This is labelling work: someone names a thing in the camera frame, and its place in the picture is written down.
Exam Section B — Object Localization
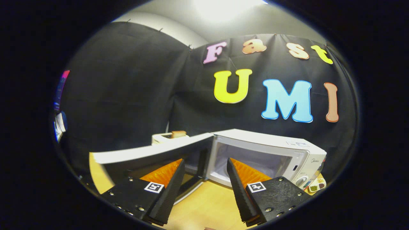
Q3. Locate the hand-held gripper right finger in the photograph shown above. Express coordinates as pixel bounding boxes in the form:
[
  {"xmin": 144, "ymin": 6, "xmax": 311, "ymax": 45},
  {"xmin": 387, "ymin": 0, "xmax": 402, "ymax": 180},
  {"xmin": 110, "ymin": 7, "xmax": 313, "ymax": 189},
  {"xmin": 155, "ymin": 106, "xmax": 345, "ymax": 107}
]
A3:
[{"xmin": 226, "ymin": 157, "xmax": 312, "ymax": 227}]

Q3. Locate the white toaster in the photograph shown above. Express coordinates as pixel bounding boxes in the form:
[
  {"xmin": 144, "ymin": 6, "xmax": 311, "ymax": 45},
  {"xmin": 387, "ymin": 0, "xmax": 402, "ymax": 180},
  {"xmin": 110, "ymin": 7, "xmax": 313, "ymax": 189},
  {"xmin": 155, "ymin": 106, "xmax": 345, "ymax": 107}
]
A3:
[{"xmin": 151, "ymin": 132, "xmax": 189, "ymax": 146}]

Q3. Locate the blurred pink and blue object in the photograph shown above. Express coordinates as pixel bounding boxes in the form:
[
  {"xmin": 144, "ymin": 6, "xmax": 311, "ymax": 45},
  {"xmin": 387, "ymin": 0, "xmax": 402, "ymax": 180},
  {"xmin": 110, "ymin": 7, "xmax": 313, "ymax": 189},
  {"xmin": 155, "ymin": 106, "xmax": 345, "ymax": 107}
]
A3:
[{"xmin": 53, "ymin": 70, "xmax": 70, "ymax": 142}]

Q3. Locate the white divided dish with beans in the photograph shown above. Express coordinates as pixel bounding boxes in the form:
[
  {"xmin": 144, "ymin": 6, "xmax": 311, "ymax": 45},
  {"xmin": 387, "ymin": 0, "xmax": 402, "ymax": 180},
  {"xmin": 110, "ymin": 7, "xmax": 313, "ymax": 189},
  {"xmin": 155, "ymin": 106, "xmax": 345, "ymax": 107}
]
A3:
[{"xmin": 308, "ymin": 177, "xmax": 327, "ymax": 193}]

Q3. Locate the white microwave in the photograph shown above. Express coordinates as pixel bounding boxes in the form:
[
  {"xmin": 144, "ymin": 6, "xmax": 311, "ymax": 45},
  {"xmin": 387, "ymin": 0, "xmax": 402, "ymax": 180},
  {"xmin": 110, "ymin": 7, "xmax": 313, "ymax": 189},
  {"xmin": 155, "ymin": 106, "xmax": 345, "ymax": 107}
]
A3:
[{"xmin": 92, "ymin": 128, "xmax": 327, "ymax": 205}]

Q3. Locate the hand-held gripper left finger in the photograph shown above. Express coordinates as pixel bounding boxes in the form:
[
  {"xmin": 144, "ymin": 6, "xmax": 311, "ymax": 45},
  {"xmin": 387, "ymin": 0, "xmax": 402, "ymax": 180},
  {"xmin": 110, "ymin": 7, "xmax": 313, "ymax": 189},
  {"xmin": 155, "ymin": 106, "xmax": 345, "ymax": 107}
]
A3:
[{"xmin": 101, "ymin": 158, "xmax": 186, "ymax": 226}]

